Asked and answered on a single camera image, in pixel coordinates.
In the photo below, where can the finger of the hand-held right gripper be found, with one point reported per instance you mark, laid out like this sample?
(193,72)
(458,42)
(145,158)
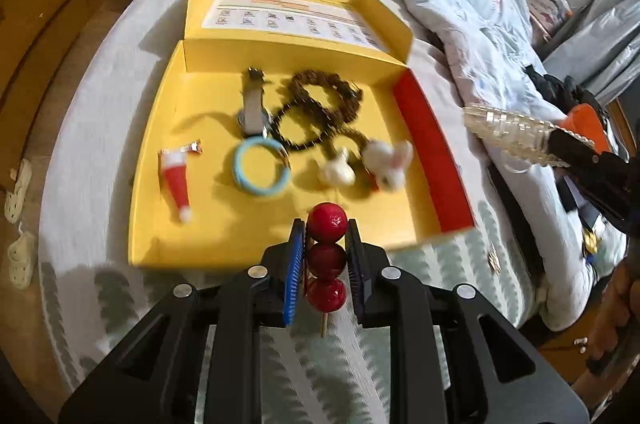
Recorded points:
(575,149)

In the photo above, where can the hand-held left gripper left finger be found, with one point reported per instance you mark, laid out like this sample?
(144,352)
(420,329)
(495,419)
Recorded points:
(295,264)

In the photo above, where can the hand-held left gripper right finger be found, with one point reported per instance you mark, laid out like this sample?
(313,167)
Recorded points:
(356,274)

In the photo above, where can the red candied fruit skewer clip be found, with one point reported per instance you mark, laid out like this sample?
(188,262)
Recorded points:
(326,221)

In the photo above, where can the yellow cardboard box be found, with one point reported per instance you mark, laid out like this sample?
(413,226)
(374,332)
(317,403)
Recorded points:
(210,224)

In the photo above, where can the white garlic plush charm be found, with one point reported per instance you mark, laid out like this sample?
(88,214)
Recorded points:
(337,171)

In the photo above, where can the red santa hat hair clip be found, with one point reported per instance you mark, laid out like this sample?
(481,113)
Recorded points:
(177,184)

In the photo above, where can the silver wrist watch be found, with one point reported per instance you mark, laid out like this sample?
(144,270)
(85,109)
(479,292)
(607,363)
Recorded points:
(255,109)

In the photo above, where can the person's right forearm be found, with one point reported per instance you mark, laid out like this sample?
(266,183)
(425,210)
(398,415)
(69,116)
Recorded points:
(617,314)

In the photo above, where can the grey plastic sheet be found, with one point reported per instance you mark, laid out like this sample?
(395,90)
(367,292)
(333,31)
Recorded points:
(600,29)

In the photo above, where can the pale printed quilt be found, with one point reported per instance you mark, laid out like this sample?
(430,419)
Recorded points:
(450,4)

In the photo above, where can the green leaf patterned bedspread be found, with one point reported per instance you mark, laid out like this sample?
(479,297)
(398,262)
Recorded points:
(100,144)

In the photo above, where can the white slipper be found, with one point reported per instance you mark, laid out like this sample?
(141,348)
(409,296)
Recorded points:
(19,191)
(22,261)

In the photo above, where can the wooden wardrobe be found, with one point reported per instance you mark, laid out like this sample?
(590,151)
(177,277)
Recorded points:
(45,29)

